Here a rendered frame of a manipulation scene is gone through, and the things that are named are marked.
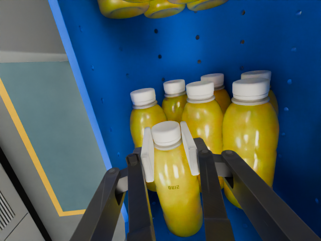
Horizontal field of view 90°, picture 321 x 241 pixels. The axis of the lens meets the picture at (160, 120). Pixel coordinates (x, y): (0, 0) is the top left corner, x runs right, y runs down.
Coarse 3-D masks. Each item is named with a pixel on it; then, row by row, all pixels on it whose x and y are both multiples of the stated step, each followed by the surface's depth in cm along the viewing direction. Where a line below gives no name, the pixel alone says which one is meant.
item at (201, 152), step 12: (204, 156) 13; (204, 168) 12; (204, 180) 11; (216, 180) 11; (204, 192) 10; (216, 192) 10; (204, 204) 9; (216, 204) 9; (204, 216) 8; (216, 216) 8; (216, 228) 7; (228, 228) 7; (216, 240) 7; (228, 240) 7
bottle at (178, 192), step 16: (176, 144) 20; (160, 160) 20; (176, 160) 20; (160, 176) 21; (176, 176) 20; (192, 176) 21; (160, 192) 23; (176, 192) 21; (192, 192) 22; (176, 208) 22; (192, 208) 23; (176, 224) 24; (192, 224) 24
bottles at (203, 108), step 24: (120, 0) 18; (168, 0) 20; (192, 0) 21; (216, 0) 24; (264, 72) 23; (144, 96) 24; (168, 96) 28; (192, 96) 22; (216, 96) 27; (144, 120) 24; (168, 120) 29; (192, 120) 23; (216, 120) 22; (216, 144) 23
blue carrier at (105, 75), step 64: (64, 0) 16; (256, 0) 24; (320, 0) 18; (128, 64) 27; (192, 64) 31; (256, 64) 27; (320, 64) 19; (128, 128) 28; (320, 128) 20; (320, 192) 21
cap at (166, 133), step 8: (152, 128) 21; (160, 128) 21; (168, 128) 20; (176, 128) 20; (152, 136) 21; (160, 136) 20; (168, 136) 20; (176, 136) 20; (160, 144) 20; (168, 144) 20
